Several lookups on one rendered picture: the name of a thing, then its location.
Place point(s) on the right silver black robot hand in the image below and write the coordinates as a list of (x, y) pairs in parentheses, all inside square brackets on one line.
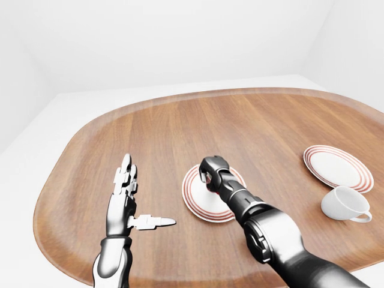
[(216, 174)]

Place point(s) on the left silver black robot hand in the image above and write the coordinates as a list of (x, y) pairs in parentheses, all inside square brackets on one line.
[(118, 213)]

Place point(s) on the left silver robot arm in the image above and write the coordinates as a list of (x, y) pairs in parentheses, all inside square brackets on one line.
[(111, 264)]

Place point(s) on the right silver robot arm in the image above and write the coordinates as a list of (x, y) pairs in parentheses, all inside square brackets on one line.
[(276, 237)]

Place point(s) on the white plate with red rings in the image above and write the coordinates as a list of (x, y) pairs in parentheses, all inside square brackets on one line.
[(198, 201), (336, 169)]

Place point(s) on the white mug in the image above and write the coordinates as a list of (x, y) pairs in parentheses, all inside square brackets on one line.
[(345, 204)]

